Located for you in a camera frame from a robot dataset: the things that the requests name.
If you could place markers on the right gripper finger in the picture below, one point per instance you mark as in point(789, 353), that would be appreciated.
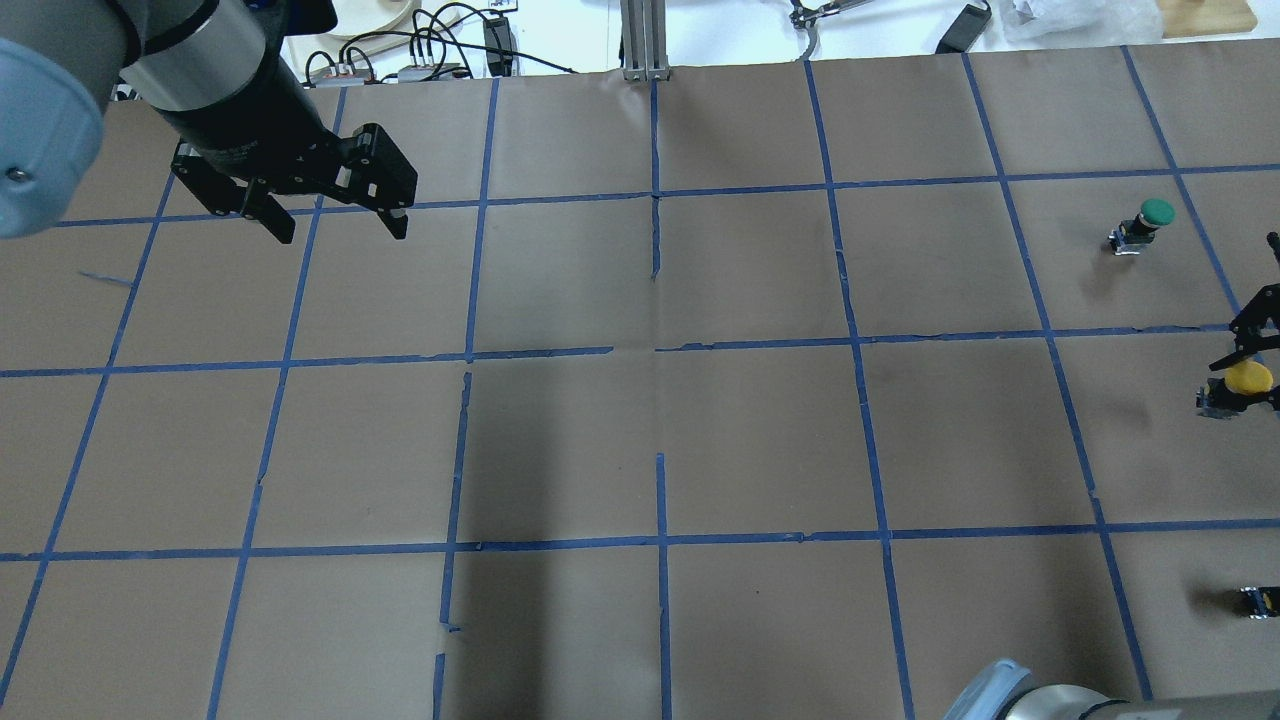
point(1269, 398)
point(1254, 328)

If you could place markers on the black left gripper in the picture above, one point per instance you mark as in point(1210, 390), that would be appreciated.
point(243, 117)

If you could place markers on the yellow push button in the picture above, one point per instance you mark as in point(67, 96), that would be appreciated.
point(1219, 398)

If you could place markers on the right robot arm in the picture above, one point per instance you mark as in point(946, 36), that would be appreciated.
point(1006, 690)

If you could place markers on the green push button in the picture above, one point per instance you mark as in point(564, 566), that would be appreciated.
point(1133, 236)

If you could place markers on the beige plate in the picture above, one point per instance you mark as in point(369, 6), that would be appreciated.
point(358, 17)

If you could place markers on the black power adapter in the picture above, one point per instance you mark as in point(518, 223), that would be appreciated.
point(965, 29)
point(500, 45)

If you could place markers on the wooden cutting board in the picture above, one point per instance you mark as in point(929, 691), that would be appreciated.
point(1197, 19)

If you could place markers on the clear plastic bag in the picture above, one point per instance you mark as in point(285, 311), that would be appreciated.
point(1080, 23)

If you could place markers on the small black switch block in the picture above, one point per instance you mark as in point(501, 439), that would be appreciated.
point(1259, 601)

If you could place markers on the aluminium frame post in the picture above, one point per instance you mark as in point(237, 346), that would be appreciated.
point(644, 56)

